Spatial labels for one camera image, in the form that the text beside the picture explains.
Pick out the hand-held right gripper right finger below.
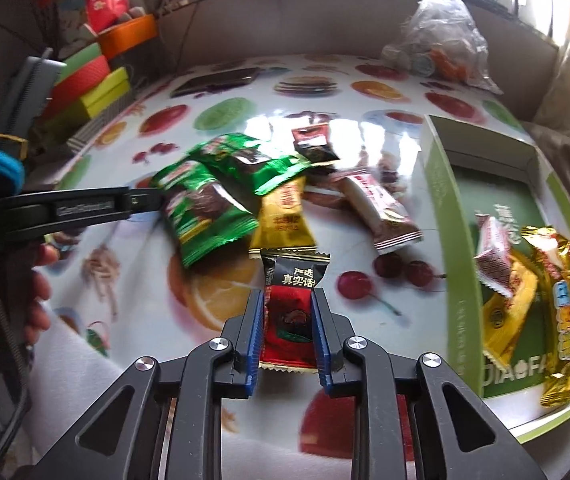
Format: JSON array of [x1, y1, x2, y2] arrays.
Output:
[[311, 287, 548, 480]]

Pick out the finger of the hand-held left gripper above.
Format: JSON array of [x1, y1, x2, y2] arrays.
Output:
[[115, 185, 170, 217]]

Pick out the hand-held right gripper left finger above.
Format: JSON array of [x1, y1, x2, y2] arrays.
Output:
[[30, 287, 266, 480]]

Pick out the green cookie packet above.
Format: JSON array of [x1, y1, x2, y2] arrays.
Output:
[[152, 157, 260, 268], [187, 132, 312, 196]]

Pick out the red black candy packet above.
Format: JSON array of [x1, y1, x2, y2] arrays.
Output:
[[291, 122, 341, 166], [257, 249, 332, 376]]

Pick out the yellow snack packet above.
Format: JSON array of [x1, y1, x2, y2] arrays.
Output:
[[249, 175, 318, 261], [480, 255, 540, 371]]

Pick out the white brown nougat packet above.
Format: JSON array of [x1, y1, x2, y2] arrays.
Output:
[[337, 172, 423, 253]]

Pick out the green cardboard box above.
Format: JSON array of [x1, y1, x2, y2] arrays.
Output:
[[417, 114, 570, 441]]

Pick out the white red packet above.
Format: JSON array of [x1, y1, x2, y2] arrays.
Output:
[[474, 215, 516, 298]]

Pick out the gold snack bar blue letters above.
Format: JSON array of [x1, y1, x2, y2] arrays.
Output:
[[520, 225, 570, 408]]

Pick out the person's left hand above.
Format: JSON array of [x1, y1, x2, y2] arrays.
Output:
[[21, 242, 60, 348]]

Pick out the food print tablecloth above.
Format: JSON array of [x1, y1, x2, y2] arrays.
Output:
[[30, 52, 536, 480]]

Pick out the yellow green box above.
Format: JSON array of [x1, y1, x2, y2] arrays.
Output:
[[40, 66, 130, 133]]

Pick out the red textured box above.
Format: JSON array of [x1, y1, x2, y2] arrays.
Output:
[[40, 55, 110, 118]]

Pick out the black smartphone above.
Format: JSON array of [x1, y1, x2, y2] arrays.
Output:
[[170, 66, 262, 98]]

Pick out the light green box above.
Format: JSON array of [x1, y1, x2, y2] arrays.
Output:
[[60, 42, 103, 81]]

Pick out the orange box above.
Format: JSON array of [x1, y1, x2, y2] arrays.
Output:
[[97, 12, 160, 61]]

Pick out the colourful printed bag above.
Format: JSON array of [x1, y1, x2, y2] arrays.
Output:
[[40, 0, 88, 46]]

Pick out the clear plastic bag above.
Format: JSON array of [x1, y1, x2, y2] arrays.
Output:
[[382, 0, 503, 96]]

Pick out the black braided cable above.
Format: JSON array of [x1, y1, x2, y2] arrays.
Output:
[[0, 180, 33, 466]]

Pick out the thin black cable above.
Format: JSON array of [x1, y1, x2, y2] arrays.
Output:
[[172, 0, 206, 76]]

